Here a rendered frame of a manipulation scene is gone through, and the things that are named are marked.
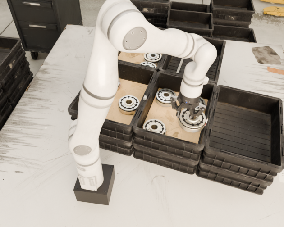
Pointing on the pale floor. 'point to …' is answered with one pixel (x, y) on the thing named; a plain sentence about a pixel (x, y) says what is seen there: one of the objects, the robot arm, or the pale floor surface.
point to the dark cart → (43, 22)
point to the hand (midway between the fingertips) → (184, 115)
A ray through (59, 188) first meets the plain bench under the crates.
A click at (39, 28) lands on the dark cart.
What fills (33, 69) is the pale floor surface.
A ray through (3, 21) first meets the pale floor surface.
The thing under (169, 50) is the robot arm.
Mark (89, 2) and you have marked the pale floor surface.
